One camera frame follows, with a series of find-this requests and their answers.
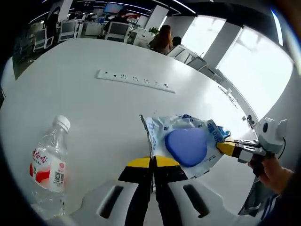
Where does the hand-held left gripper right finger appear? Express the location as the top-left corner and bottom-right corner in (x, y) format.
(154, 155), (238, 226)

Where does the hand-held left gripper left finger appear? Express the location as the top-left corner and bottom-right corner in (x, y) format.
(70, 155), (153, 226)

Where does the blue round pad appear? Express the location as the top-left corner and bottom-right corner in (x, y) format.
(164, 128), (208, 168)

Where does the clear blue printed plastic bag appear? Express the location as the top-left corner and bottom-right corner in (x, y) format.
(140, 114), (232, 180)

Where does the clear plastic water bottle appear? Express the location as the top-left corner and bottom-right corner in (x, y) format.
(29, 114), (71, 217)

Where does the white tabletop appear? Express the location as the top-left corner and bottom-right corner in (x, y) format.
(0, 38), (261, 222)

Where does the person's right hand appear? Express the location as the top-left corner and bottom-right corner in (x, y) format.
(248, 154), (294, 195)

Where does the white office chair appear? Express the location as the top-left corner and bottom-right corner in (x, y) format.
(104, 21), (131, 43)
(58, 20), (79, 42)
(168, 44), (196, 64)
(188, 56), (208, 72)
(32, 29), (54, 51)

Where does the white recessed power strip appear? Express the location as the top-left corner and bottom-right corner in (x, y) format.
(95, 69), (176, 94)

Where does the wall monitor screen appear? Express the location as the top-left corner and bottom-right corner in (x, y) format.
(103, 2), (127, 14)

